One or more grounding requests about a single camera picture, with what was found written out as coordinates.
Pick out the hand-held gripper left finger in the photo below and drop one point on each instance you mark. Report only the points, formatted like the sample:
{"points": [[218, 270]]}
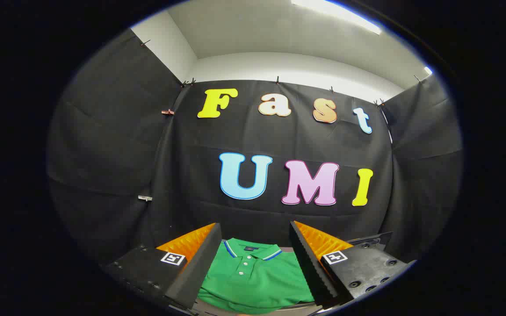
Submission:
{"points": [[200, 263]]}

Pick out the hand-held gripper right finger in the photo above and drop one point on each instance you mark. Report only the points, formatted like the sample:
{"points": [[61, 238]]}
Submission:
{"points": [[310, 263]]}

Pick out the green polo shirt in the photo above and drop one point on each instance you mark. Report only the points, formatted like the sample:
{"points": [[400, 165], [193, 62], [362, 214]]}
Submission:
{"points": [[257, 285]]}

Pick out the silver cloth clip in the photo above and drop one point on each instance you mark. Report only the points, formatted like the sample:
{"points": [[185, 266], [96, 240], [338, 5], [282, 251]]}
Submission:
{"points": [[145, 198]]}

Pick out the black backdrop cloth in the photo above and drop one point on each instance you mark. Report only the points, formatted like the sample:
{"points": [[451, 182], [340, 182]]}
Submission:
{"points": [[279, 140]]}

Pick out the red cloth clip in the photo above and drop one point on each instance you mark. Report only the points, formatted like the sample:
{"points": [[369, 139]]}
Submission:
{"points": [[168, 112]]}

